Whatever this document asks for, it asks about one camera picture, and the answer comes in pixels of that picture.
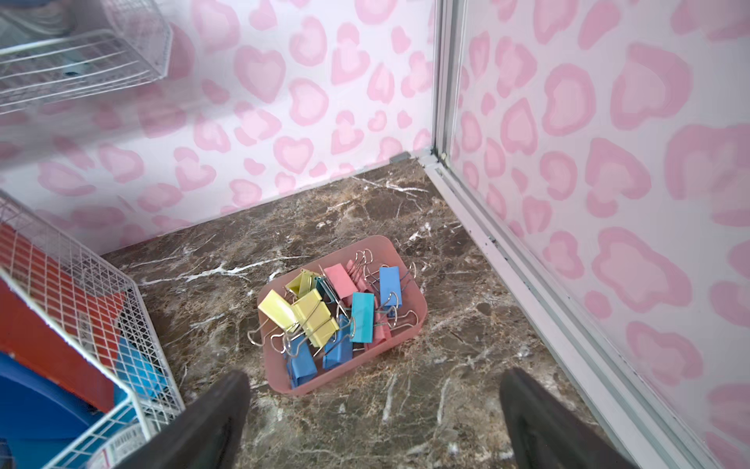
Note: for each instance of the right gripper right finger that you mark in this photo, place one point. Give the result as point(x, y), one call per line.
point(544, 434)

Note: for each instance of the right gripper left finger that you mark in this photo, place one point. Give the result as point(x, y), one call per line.
point(206, 435)

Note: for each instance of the blue binder clip pair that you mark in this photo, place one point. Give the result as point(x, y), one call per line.
point(304, 363)

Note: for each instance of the olive yellow binder clip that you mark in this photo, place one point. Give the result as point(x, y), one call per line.
point(302, 284)

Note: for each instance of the pink binder clip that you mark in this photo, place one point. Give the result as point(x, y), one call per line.
point(341, 281)
point(357, 269)
point(387, 324)

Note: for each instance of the teal binder clip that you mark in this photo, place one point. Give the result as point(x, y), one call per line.
point(363, 308)

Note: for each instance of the clear pin container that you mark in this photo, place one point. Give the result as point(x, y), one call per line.
point(118, 447)

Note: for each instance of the white wire desk basket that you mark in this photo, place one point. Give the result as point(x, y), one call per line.
point(76, 320)

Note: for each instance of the white wire wall shelf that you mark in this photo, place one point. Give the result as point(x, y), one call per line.
point(54, 51)

